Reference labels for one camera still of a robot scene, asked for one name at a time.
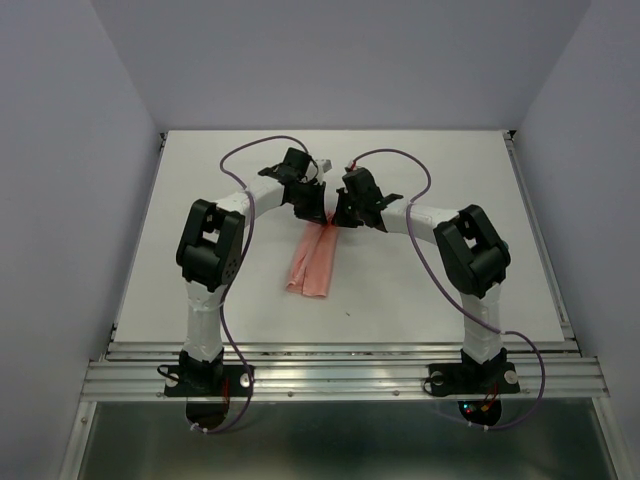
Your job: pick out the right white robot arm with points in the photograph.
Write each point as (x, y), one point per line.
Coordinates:
(474, 258)

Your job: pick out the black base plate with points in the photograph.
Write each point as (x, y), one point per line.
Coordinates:
(229, 381)
(446, 379)

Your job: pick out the pink satin napkin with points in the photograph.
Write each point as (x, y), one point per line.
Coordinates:
(312, 264)

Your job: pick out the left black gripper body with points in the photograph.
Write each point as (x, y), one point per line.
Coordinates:
(306, 190)

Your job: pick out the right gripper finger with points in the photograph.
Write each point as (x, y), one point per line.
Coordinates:
(342, 216)
(356, 220)

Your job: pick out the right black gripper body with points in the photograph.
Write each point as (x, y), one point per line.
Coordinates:
(357, 206)

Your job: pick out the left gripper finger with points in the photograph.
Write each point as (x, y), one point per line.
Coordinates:
(314, 216)
(318, 196)

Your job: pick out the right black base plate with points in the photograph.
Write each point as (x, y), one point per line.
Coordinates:
(446, 379)

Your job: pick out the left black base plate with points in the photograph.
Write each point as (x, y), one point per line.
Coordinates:
(229, 381)

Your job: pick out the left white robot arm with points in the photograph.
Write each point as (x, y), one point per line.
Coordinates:
(210, 254)

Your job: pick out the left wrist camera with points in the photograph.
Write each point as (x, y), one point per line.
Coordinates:
(320, 166)

